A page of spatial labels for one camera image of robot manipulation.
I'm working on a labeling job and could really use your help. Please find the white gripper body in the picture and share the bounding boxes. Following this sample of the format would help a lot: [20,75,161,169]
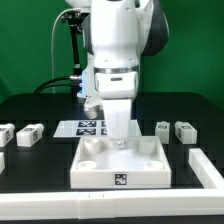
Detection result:
[96,71,138,140]

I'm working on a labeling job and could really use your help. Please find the white square tabletop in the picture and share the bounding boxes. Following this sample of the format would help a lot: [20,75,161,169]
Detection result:
[70,136,171,189]

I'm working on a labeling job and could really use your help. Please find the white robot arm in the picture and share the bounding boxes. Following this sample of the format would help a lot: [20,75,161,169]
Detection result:
[65,0,169,148]

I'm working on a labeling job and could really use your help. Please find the white sheet with markers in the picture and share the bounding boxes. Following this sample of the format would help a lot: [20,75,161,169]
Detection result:
[53,119,143,138]

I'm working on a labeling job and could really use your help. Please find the white L-shaped fence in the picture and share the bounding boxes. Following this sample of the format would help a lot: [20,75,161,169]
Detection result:
[0,148,224,221]

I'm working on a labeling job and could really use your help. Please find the white part left edge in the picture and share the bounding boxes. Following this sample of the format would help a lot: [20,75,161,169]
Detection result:
[0,152,5,175]

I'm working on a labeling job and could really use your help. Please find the black cables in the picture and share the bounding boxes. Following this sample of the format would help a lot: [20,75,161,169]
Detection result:
[33,75,83,95]

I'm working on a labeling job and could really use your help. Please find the black camera stand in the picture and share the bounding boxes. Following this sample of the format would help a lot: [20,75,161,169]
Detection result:
[61,9,88,75]

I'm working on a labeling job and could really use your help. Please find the grey cable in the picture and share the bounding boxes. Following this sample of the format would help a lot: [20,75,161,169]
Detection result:
[50,8,81,94]

